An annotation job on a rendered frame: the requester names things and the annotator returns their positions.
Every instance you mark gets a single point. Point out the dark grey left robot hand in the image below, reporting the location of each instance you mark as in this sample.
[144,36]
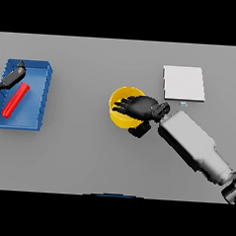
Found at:
[9,78]

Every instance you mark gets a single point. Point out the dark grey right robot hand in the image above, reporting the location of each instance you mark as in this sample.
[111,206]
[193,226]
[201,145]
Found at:
[142,107]

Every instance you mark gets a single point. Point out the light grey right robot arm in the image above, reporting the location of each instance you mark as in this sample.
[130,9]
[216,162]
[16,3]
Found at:
[194,147]

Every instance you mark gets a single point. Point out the red beaker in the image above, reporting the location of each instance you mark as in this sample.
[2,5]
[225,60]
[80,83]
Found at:
[15,100]

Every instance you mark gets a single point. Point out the yellow bowl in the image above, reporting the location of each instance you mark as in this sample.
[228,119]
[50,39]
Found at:
[118,115]

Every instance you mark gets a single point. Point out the pale square measuring scale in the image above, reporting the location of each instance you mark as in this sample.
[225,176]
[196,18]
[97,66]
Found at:
[183,83]

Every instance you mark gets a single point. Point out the blue tray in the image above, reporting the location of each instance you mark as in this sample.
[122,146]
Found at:
[24,96]

